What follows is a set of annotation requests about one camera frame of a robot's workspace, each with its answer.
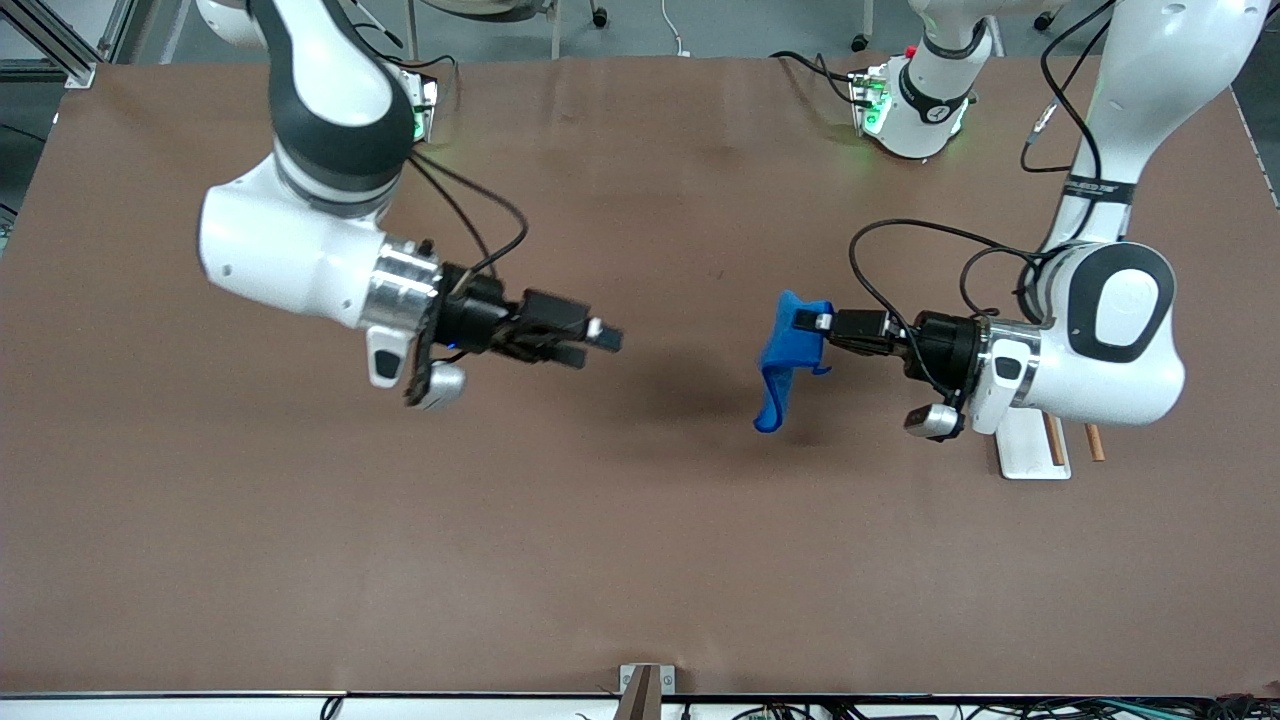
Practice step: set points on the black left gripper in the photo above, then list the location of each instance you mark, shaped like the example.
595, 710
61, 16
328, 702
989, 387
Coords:
942, 347

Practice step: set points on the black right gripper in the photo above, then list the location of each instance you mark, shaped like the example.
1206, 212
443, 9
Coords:
474, 312

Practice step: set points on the blue microfibre towel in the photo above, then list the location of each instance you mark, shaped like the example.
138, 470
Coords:
785, 350

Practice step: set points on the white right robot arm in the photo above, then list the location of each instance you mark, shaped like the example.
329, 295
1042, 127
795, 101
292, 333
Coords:
290, 250

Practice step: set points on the metal table edge bracket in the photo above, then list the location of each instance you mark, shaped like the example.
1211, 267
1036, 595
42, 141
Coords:
645, 690

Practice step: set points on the aluminium frame profile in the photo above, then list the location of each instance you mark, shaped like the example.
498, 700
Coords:
60, 55

